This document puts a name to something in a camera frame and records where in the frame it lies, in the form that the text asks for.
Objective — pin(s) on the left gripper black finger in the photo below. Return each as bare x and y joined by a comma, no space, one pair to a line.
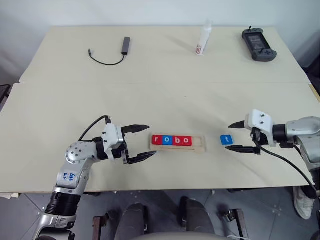
142,157
135,128

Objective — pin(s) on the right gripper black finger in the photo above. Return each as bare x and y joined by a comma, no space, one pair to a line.
238,125
243,149

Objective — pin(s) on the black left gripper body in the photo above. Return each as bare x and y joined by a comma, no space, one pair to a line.
122,152

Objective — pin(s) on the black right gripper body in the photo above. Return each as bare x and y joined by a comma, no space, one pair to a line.
258,138

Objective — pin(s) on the blue letter t tile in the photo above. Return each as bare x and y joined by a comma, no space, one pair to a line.
227,140

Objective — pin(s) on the red letter b tile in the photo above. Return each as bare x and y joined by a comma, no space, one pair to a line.
177,140

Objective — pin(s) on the wooden letter tray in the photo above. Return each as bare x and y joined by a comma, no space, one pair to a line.
200,145

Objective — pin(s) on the red letter o tile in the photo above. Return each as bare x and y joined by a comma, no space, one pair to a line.
187,140

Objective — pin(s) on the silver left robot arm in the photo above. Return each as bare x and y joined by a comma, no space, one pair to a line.
77,155

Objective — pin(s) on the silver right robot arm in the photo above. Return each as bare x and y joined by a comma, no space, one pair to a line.
300,128

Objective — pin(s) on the red letter r tile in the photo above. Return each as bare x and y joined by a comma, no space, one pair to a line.
157,140

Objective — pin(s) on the blue letter o tile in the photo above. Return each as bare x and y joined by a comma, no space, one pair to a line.
167,140

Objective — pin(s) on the dark rounded shape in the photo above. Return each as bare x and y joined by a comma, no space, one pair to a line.
131,218
195,216

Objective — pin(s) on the white sneaker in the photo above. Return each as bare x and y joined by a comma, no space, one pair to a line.
303,203

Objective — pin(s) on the dark grey handheld controller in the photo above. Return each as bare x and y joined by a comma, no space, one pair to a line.
258,46

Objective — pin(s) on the dark object beside table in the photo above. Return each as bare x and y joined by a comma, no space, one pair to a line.
313,75

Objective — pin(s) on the white plastic spray bottle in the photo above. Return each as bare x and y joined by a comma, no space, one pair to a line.
202,41

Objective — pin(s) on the black object beside table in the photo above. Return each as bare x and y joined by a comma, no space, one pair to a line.
4,96

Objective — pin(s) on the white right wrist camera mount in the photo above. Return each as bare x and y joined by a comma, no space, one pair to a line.
260,121

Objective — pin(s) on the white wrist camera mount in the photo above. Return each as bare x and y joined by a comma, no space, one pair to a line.
260,121
112,137

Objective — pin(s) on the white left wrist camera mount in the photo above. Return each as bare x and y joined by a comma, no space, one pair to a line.
112,137

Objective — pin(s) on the brown metal stand frame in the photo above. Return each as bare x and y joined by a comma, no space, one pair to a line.
238,222
98,227

